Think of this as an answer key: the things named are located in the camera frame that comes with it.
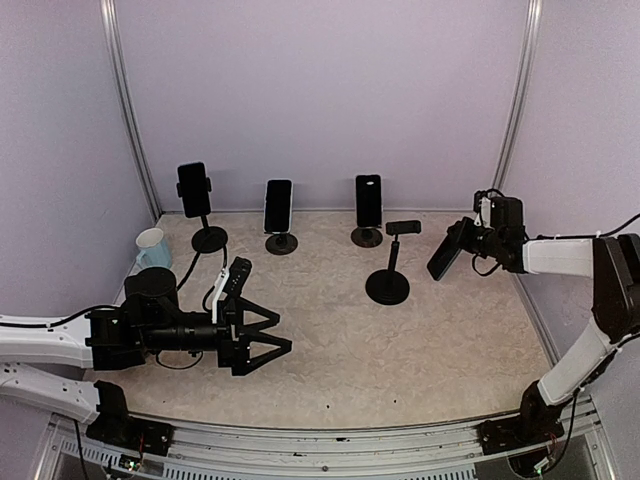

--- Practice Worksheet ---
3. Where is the plate phone stand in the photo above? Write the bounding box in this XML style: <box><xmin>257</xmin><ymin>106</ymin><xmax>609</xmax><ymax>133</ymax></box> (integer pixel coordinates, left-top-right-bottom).
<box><xmin>265</xmin><ymin>233</ymin><xmax>298</xmax><ymax>255</ymax></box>
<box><xmin>350</xmin><ymin>227</ymin><xmax>383</xmax><ymax>248</ymax></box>

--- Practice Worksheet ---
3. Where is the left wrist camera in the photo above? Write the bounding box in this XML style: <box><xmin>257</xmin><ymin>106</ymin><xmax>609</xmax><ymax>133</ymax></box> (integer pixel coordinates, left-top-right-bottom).
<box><xmin>211</xmin><ymin>256</ymin><xmax>252</xmax><ymax>325</ymax></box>

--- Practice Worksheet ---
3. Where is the black phone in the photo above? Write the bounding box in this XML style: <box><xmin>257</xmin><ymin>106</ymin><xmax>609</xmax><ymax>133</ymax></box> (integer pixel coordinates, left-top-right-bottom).
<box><xmin>427</xmin><ymin>235</ymin><xmax>461</xmax><ymax>281</ymax></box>

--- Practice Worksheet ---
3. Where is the clear case phone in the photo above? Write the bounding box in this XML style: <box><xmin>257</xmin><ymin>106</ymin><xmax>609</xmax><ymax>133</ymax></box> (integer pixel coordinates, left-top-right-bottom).
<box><xmin>355</xmin><ymin>174</ymin><xmax>382</xmax><ymax>228</ymax></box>

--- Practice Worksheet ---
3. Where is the blue case phone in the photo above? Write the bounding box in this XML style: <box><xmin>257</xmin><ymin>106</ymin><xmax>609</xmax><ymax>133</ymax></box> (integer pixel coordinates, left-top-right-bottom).
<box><xmin>264</xmin><ymin>179</ymin><xmax>293</xmax><ymax>234</ymax></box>

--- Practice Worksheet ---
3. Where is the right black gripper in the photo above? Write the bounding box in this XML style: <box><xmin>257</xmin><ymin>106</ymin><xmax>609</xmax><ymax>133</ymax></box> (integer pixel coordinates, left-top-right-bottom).
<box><xmin>448</xmin><ymin>215</ymin><xmax>504</xmax><ymax>257</ymax></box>

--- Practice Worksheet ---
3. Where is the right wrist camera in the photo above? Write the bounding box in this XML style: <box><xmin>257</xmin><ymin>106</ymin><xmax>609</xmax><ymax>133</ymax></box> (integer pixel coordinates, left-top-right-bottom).
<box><xmin>473</xmin><ymin>190</ymin><xmax>492</xmax><ymax>227</ymax></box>

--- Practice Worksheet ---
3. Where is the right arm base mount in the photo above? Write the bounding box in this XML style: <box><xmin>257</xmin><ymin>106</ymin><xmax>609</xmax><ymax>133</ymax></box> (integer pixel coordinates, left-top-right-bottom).
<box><xmin>476</xmin><ymin>417</ymin><xmax>565</xmax><ymax>455</ymax></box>

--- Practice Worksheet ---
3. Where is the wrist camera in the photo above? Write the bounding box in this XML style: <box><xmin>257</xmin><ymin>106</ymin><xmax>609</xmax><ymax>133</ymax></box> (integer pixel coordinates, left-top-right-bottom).
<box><xmin>473</xmin><ymin>190</ymin><xmax>492</xmax><ymax>227</ymax></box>
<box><xmin>211</xmin><ymin>256</ymin><xmax>252</xmax><ymax>325</ymax></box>

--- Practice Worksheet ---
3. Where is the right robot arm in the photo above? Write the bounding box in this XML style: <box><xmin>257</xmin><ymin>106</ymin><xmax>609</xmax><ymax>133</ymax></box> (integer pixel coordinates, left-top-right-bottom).
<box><xmin>427</xmin><ymin>189</ymin><xmax>639</xmax><ymax>444</ymax></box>

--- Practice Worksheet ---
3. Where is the left aluminium frame post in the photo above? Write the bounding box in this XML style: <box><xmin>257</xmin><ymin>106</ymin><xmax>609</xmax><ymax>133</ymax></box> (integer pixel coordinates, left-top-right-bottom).
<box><xmin>100</xmin><ymin>0</ymin><xmax>162</xmax><ymax>221</ymax></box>

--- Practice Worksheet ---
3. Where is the right aluminium frame post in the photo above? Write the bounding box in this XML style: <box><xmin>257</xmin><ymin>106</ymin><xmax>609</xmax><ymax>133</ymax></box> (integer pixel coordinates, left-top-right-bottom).
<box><xmin>489</xmin><ymin>0</ymin><xmax>543</xmax><ymax>193</ymax></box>

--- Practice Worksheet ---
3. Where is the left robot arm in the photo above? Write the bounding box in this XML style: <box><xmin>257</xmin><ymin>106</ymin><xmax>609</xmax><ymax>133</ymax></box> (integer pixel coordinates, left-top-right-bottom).
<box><xmin>1</xmin><ymin>258</ymin><xmax>292</xmax><ymax>445</ymax></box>

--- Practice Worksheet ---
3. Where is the dark teal phone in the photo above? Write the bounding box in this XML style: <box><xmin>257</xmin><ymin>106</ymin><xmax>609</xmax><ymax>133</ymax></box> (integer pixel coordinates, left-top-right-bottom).
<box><xmin>177</xmin><ymin>162</ymin><xmax>211</xmax><ymax>218</ymax></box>

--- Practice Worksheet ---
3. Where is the front aluminium rail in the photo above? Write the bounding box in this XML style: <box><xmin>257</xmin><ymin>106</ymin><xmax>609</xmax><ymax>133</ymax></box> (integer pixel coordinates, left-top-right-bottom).
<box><xmin>27</xmin><ymin>396</ymin><xmax>622</xmax><ymax>479</ymax></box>

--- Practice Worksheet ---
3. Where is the aluminium frame post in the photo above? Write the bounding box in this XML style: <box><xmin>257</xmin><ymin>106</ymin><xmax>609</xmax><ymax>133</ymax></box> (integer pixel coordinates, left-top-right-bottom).
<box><xmin>489</xmin><ymin>0</ymin><xmax>543</xmax><ymax>193</ymax></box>
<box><xmin>100</xmin><ymin>0</ymin><xmax>162</xmax><ymax>221</ymax></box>

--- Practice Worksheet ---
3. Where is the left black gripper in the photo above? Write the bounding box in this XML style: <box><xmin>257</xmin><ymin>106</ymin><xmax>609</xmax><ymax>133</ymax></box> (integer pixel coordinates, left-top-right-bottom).
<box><xmin>142</xmin><ymin>296</ymin><xmax>291</xmax><ymax>376</ymax></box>

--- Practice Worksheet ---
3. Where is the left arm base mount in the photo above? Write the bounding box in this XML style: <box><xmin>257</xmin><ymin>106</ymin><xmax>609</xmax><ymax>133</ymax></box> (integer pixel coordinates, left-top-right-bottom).
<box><xmin>86</xmin><ymin>416</ymin><xmax>174</xmax><ymax>457</ymax></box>

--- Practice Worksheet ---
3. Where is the light blue mug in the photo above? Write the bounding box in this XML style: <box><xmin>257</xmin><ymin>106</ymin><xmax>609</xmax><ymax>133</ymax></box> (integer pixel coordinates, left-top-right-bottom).
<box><xmin>135</xmin><ymin>227</ymin><xmax>172</xmax><ymax>269</ymax></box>

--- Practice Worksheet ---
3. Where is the black clamp phone stand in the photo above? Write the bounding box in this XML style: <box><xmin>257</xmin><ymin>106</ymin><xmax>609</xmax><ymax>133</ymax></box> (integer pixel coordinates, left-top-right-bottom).
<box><xmin>176</xmin><ymin>162</ymin><xmax>228</xmax><ymax>254</ymax></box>
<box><xmin>365</xmin><ymin>220</ymin><xmax>422</xmax><ymax>306</ymax></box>

